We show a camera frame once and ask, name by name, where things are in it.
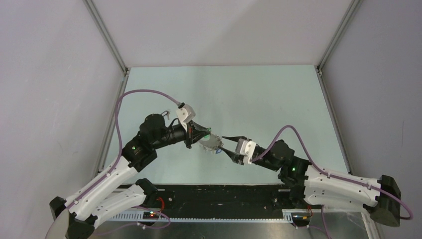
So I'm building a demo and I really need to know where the grey toothed keyring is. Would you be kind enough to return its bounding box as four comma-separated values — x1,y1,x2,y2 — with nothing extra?
198,133,223,153

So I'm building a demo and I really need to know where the left aluminium frame post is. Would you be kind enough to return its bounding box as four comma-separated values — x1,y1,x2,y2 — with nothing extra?
83,0,128,76

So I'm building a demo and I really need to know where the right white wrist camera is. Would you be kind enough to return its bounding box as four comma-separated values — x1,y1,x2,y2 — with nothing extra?
235,139,257,165

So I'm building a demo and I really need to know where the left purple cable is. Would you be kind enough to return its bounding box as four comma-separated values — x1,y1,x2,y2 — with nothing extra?
43,89,182,239

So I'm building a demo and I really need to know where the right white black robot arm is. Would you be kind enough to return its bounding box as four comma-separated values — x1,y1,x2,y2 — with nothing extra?
219,136,401,227

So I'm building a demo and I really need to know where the right aluminium frame post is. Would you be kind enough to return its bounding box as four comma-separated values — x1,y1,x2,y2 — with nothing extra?
316,0,363,76

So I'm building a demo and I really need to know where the purple cable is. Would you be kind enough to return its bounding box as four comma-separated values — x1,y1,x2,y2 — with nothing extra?
250,124,414,239
43,89,182,239

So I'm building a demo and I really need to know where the grey slotted cable duct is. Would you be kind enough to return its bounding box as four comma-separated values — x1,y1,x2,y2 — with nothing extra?
106,210,293,223

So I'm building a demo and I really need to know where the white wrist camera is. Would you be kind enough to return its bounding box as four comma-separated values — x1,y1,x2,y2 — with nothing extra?
176,103,196,125
235,139,257,165

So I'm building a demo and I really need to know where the aluminium frame post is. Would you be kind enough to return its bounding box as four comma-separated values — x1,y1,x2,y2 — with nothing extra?
83,0,128,76
316,0,363,76

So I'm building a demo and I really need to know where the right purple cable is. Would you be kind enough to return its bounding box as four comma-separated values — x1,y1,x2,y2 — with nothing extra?
250,124,414,239

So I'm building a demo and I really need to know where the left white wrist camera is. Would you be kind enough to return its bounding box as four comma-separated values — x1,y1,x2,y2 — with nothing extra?
176,103,196,125

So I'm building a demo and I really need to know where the black tagged key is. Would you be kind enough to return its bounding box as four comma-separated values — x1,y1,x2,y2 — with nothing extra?
161,111,171,120

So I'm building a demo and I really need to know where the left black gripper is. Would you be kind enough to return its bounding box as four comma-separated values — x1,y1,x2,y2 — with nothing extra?
152,119,210,149

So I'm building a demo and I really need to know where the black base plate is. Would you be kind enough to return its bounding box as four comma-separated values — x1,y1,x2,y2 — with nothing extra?
92,179,360,220

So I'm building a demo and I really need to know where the green capped key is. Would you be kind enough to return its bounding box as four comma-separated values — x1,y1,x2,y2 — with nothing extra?
203,127,212,140

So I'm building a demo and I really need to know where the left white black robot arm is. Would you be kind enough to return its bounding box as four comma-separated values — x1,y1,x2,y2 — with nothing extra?
46,114,210,239

